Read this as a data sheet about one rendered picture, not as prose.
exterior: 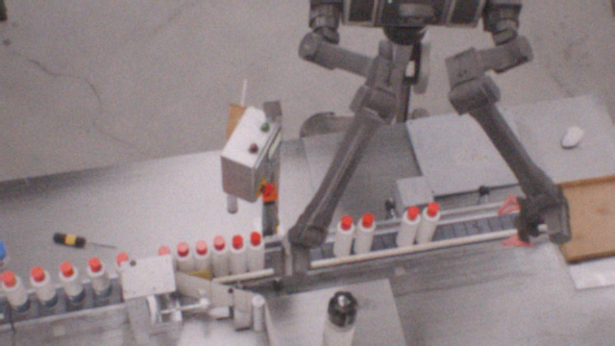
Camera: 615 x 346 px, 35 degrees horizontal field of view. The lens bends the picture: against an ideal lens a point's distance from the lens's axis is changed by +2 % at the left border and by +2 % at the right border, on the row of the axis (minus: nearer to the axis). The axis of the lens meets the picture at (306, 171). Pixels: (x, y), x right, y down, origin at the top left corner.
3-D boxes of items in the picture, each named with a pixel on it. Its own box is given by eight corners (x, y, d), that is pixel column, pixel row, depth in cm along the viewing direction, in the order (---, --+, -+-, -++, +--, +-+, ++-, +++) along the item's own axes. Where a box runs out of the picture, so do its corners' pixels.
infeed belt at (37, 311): (13, 327, 283) (11, 322, 279) (12, 301, 287) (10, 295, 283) (551, 236, 306) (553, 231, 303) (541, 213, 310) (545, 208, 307)
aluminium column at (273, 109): (263, 235, 302) (265, 116, 245) (260, 223, 305) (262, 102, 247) (277, 234, 303) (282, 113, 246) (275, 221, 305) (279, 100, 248)
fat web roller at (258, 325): (251, 334, 280) (251, 308, 264) (249, 320, 282) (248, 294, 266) (266, 332, 281) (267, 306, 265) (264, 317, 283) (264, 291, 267)
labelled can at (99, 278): (95, 302, 283) (85, 272, 266) (93, 285, 286) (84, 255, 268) (113, 299, 284) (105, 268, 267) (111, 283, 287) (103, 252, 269)
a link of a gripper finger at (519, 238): (495, 248, 264) (524, 237, 258) (492, 225, 267) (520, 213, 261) (511, 256, 268) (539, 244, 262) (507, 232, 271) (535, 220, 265)
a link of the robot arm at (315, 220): (393, 96, 238) (358, 81, 232) (404, 104, 233) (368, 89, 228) (316, 243, 247) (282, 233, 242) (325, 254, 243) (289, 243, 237)
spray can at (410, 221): (398, 251, 296) (406, 219, 279) (394, 235, 299) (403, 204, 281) (414, 248, 297) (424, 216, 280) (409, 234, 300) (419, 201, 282)
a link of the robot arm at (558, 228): (555, 181, 250) (525, 191, 254) (562, 221, 244) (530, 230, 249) (576, 199, 258) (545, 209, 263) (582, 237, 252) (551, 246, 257)
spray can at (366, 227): (355, 258, 294) (361, 227, 277) (351, 243, 297) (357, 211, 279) (371, 255, 295) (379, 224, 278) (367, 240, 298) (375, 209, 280)
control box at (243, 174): (221, 192, 258) (219, 155, 241) (248, 143, 266) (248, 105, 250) (256, 206, 256) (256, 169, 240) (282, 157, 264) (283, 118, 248)
